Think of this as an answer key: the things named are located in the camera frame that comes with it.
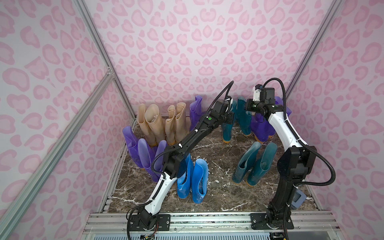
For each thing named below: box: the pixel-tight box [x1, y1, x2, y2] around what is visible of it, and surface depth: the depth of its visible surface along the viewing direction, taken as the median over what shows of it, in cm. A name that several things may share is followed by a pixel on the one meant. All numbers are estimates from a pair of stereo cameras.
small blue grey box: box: [291, 189, 307, 209], surface depth 80 cm
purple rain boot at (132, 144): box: [122, 126, 144, 169], surface depth 76 cm
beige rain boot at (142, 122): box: [137, 103, 157, 147], surface depth 88 cm
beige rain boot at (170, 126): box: [165, 105, 177, 146], surface depth 90 cm
